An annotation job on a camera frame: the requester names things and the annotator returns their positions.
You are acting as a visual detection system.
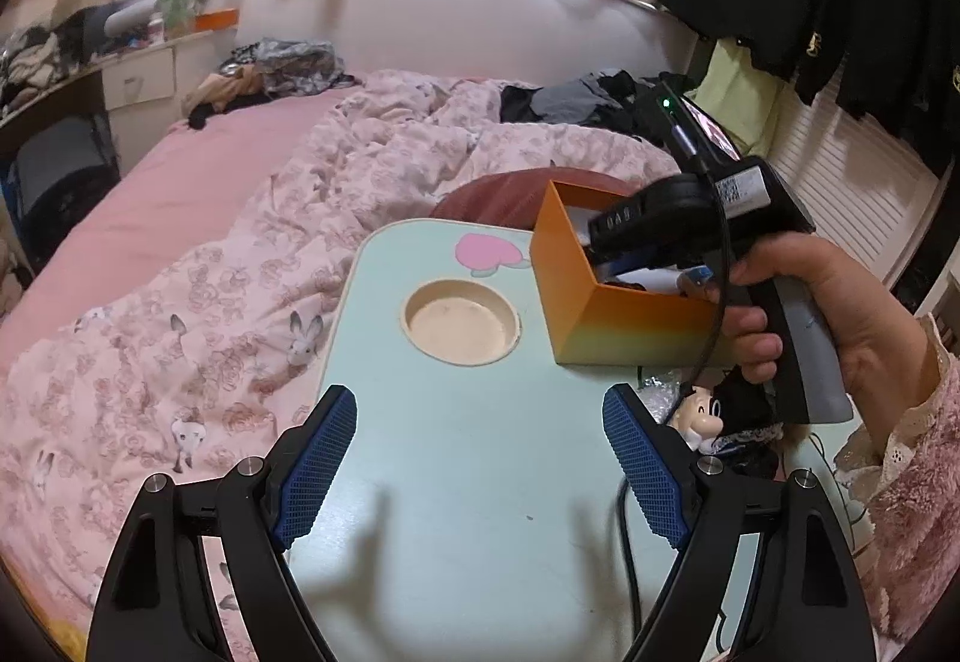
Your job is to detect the white rolled mat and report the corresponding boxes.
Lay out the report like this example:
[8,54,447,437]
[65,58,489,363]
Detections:
[105,0,162,37]

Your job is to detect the light green garment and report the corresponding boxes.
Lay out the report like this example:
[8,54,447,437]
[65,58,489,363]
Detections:
[701,35,781,157]

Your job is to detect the tan garment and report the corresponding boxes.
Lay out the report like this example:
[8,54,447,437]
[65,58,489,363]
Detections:
[184,69,263,130]

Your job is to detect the orange gradient cardboard box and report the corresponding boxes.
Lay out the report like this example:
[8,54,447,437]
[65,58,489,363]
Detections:
[530,179,740,369]

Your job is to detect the black pouch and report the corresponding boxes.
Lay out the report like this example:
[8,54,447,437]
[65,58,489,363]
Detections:
[712,373,782,475]

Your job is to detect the pink floral duvet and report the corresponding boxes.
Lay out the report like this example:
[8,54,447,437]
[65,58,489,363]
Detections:
[0,69,683,662]

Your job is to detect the black suitcase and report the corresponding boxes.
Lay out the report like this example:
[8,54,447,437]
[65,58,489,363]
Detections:
[11,114,121,243]

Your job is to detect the person's right forearm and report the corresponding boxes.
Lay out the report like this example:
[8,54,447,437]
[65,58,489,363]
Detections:
[832,313,960,662]

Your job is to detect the cartoon mouse figure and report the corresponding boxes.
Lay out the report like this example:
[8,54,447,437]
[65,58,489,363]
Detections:
[671,386,725,453]

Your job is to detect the white padded headboard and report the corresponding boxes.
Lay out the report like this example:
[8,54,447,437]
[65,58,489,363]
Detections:
[184,0,698,100]

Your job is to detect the mixed clothes heap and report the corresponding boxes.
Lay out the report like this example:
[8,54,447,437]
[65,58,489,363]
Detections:
[0,24,98,115]

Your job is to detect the person's right hand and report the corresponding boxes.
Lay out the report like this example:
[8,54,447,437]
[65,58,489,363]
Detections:
[721,233,942,457]

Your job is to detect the clear bubble wrap roll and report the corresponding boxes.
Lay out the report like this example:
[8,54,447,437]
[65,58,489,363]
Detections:
[637,373,687,424]

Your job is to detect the green plastic container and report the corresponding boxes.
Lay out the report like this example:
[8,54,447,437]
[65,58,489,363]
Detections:
[161,0,200,40]

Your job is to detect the green dinosaur lap table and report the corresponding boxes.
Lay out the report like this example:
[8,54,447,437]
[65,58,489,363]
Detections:
[22,84,376,303]

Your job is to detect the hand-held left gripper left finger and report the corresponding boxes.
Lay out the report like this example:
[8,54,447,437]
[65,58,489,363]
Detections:
[86,384,357,662]

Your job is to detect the patterned grey clothes pile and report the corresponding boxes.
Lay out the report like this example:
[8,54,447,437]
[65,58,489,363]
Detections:
[221,38,361,97]

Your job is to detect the white louvered doors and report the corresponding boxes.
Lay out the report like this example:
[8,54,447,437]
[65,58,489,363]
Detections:
[772,0,960,288]

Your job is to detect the white bedside cabinet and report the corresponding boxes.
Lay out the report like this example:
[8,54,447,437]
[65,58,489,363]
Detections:
[97,43,181,112]

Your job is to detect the dark clothes pile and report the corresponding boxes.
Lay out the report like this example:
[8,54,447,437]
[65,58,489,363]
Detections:
[499,69,698,130]

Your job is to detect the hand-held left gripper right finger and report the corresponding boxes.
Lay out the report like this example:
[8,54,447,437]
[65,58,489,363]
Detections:
[604,383,878,662]

